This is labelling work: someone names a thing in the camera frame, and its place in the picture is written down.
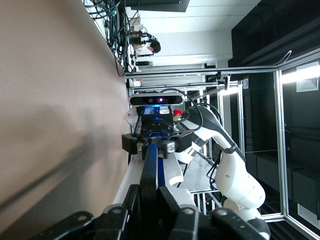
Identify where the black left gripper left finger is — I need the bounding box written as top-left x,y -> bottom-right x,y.
32,183 -> 142,240

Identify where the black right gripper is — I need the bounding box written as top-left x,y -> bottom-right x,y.
121,117 -> 194,161

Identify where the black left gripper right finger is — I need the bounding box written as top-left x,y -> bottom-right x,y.
157,185 -> 254,240

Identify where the red and green object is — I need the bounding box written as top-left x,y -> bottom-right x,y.
172,109 -> 184,122

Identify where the person with black hair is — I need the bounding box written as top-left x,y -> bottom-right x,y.
129,24 -> 162,56

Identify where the white label sign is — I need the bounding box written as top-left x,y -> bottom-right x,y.
296,203 -> 320,230

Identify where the brown table cover mat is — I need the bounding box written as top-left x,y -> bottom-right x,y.
0,0 -> 132,240

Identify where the black overhead panel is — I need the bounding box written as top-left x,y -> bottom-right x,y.
124,0 -> 191,13

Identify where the ceiling air vent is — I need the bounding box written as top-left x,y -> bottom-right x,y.
296,61 -> 320,93

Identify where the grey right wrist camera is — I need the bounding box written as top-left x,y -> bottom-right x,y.
128,91 -> 186,109

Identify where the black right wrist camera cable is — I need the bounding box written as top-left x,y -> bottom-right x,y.
159,87 -> 204,133

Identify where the black velcro strap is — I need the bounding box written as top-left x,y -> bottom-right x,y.
219,143 -> 248,163

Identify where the black camera on frame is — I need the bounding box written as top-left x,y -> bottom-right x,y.
216,71 -> 231,91

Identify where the aluminium frame enclosure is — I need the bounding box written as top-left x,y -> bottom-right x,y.
124,48 -> 320,240

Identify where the tangled black cable bundle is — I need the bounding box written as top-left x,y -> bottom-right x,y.
82,0 -> 137,77

